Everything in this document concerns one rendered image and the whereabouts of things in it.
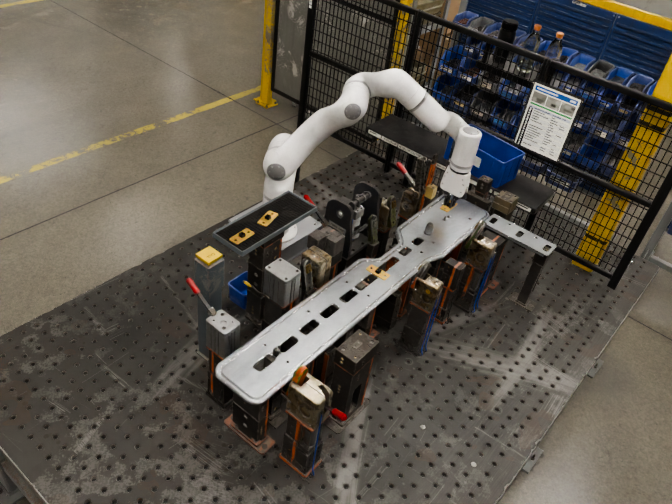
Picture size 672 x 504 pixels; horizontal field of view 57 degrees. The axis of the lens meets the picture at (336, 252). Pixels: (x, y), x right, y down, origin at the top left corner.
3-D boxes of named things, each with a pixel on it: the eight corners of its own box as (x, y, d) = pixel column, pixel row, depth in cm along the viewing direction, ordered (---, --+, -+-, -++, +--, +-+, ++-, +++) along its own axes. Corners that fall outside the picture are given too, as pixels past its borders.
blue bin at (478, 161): (495, 189, 269) (504, 163, 260) (441, 157, 284) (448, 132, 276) (516, 177, 278) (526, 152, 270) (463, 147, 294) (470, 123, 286)
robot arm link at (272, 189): (260, 200, 249) (263, 149, 234) (269, 175, 263) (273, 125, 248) (289, 205, 249) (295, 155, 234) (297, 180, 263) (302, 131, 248)
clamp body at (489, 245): (469, 318, 253) (493, 253, 231) (444, 304, 258) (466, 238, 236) (480, 307, 258) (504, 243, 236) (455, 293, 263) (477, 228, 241)
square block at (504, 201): (487, 269, 278) (511, 203, 256) (472, 260, 282) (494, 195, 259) (495, 261, 283) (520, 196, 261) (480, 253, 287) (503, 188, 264)
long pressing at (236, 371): (262, 415, 171) (263, 412, 170) (206, 370, 180) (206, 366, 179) (492, 215, 260) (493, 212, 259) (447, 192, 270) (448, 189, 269)
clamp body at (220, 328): (223, 413, 203) (223, 339, 181) (199, 394, 208) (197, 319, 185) (244, 396, 210) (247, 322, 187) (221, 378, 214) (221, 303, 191)
